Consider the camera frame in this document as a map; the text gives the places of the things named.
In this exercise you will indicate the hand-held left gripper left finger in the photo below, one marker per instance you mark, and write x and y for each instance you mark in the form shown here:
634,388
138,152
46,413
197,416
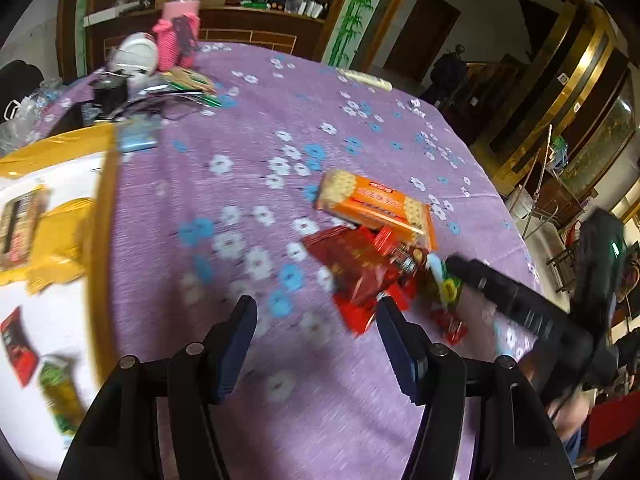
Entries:
235,352

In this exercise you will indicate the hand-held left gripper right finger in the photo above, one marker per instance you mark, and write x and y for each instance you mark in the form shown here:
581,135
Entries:
400,355

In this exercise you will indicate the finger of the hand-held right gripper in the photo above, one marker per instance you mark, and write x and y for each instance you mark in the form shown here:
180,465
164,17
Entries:
515,300

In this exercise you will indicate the small red snack packet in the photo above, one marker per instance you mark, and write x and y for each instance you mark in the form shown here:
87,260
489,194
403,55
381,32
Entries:
449,325
357,316

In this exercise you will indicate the white green snack packet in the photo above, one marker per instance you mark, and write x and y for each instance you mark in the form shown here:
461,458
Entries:
445,280

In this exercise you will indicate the dark red snack packet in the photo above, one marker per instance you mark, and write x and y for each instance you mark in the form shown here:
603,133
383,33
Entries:
405,252

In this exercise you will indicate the red gold snack packet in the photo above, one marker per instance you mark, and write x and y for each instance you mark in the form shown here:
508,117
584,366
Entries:
350,260

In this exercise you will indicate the orange cracker packet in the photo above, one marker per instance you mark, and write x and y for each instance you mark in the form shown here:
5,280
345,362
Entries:
375,205

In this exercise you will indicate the white round tray gold rim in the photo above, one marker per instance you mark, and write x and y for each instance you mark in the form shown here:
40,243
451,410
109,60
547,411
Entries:
107,260

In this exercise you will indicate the yellow snack packet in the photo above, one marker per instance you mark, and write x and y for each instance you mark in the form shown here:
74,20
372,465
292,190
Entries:
62,245

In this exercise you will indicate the red black snack packet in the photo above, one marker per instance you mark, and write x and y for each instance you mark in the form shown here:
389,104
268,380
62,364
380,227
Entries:
17,347

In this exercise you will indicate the tan snack packet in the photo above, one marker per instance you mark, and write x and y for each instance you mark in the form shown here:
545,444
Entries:
20,225

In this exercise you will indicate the wooden chair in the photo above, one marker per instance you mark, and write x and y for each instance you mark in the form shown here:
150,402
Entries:
567,255

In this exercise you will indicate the white bucket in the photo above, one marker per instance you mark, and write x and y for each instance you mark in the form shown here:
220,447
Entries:
520,204

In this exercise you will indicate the framed landscape painting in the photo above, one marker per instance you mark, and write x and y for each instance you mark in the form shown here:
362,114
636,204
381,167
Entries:
605,150

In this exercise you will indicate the person's leg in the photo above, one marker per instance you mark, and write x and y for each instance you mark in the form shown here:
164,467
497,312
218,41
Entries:
565,410

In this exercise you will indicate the red stool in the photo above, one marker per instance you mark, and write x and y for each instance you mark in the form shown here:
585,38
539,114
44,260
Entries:
615,425

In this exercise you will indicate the gold-trimmed wooden pillar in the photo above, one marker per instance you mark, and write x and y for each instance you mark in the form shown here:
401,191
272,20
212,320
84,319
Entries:
565,85

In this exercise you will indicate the wooden stair railing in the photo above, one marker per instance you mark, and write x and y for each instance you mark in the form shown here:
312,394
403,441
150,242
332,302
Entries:
492,95

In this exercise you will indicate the floral purple tablecloth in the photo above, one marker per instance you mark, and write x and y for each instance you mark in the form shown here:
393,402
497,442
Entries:
300,150

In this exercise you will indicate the dark hanging jacket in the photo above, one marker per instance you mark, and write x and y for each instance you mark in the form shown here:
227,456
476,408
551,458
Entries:
447,72

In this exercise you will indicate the blue tissue pack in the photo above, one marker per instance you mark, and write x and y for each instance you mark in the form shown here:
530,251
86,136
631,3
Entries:
140,135

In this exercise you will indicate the green label snack packet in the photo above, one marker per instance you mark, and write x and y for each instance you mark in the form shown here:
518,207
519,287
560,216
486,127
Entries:
192,80

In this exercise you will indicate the wooden door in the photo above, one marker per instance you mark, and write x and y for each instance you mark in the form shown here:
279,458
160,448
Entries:
422,40

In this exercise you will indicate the black device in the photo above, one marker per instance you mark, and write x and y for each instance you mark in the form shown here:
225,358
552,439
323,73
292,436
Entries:
110,92

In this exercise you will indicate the clear plastic bag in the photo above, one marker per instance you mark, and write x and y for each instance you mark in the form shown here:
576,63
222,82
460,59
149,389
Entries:
30,115

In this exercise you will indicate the white round container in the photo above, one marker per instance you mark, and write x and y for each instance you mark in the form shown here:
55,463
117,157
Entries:
134,54

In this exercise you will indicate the pink bottle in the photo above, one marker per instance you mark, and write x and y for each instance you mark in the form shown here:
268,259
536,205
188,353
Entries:
177,25

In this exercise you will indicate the wooden glass-front cabinet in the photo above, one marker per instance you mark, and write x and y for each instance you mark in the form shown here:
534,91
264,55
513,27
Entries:
225,10

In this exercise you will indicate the black bag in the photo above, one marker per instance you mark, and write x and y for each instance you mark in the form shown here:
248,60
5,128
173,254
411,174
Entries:
20,80

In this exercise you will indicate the bamboo wall painting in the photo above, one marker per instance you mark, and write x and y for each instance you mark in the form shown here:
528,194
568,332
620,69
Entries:
355,15

